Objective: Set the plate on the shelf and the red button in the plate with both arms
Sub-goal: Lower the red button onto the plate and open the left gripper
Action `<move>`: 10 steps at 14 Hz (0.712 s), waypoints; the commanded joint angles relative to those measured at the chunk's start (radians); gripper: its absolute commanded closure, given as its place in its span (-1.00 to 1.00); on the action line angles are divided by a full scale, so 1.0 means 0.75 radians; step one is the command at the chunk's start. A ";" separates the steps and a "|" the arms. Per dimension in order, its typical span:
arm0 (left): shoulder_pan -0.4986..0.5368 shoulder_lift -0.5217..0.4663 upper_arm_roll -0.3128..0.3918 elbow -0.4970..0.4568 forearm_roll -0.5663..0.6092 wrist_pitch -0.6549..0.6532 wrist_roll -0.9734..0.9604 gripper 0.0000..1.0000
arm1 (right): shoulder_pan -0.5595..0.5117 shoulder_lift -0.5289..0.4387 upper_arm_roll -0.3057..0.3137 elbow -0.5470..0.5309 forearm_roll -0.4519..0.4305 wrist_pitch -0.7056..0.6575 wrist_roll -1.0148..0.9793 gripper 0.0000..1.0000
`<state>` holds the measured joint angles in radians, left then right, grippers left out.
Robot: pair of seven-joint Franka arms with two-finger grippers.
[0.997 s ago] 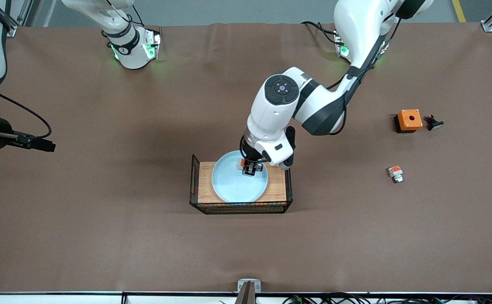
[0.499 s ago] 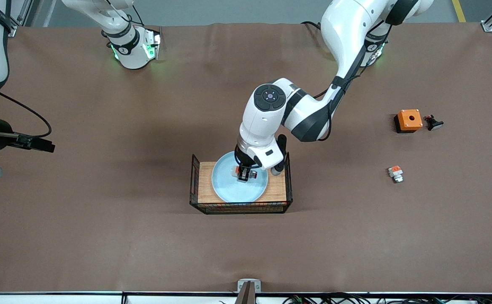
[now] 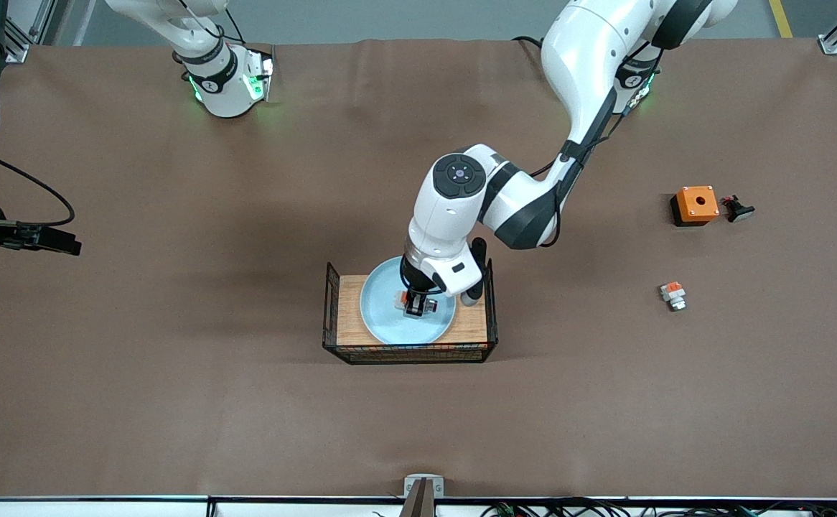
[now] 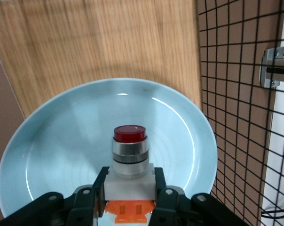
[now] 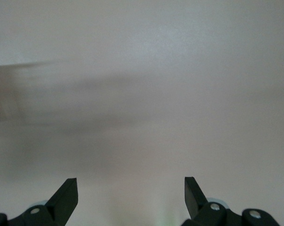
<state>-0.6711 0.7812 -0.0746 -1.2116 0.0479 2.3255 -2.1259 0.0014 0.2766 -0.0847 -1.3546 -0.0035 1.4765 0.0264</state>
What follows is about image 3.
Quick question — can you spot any wooden board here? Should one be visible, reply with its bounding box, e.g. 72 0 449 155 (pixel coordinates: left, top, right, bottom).
337 273 489 347

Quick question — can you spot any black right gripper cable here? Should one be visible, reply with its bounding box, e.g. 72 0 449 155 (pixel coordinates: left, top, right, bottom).
0 149 76 229

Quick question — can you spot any small black knob part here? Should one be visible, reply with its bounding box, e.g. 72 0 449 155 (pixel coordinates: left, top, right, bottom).
721 195 757 223

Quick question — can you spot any black cable bundle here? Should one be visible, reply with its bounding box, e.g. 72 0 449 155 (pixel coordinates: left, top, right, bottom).
480 498 837 517

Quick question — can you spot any brown table cover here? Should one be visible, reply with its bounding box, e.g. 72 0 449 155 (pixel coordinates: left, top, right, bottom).
0 37 837 500

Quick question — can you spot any orange button enclosure box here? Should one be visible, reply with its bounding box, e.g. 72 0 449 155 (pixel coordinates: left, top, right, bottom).
670 185 721 228

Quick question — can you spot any red push button switch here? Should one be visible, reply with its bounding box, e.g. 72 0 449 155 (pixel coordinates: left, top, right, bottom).
393 289 439 317

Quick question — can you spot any light blue round plate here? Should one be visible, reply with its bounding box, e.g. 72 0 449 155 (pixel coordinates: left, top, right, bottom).
360 256 457 347

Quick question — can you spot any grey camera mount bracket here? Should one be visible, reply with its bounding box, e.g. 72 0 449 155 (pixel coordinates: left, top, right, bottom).
403 474 445 517

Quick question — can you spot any black wire mesh basket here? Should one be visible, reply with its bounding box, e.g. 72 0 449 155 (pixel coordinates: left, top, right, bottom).
322 258 499 365

